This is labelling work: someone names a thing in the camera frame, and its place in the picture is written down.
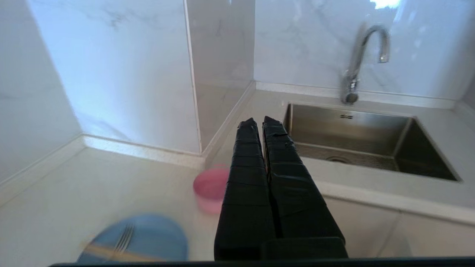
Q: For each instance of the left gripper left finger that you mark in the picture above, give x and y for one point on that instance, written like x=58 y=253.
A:
x=245 y=207

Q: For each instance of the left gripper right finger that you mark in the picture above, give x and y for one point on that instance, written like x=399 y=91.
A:
x=297 y=200

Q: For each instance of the pink plastic cup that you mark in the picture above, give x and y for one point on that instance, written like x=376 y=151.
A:
x=210 y=189

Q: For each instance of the stainless steel sink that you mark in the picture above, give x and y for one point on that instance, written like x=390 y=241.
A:
x=371 y=142

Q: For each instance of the blue plate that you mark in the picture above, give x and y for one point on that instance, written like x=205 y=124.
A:
x=148 y=241

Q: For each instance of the silver fork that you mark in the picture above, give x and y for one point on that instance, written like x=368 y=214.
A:
x=124 y=239

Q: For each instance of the chrome faucet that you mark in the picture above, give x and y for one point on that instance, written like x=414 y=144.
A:
x=362 y=61

